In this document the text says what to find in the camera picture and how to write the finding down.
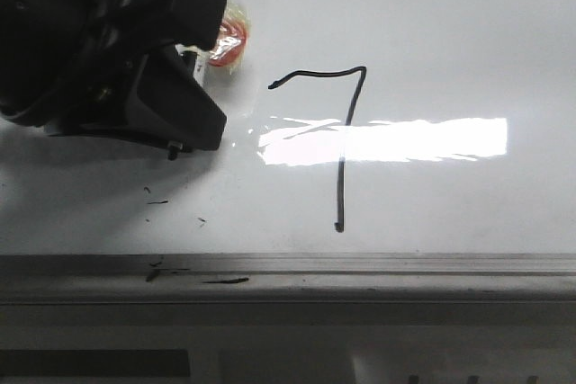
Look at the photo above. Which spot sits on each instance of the grey base below whiteboard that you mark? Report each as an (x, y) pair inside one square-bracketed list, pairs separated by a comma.
[(289, 343)]

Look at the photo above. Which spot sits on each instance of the black white whiteboard marker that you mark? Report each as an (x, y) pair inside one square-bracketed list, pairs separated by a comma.
[(229, 48)]

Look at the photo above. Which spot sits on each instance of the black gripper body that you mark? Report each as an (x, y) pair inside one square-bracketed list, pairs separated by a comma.
[(64, 63)]

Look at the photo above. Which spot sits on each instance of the white whiteboard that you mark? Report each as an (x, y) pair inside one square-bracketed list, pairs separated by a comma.
[(354, 126)]

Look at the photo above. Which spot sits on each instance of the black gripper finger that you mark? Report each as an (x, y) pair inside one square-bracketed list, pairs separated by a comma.
[(157, 103), (136, 27)]

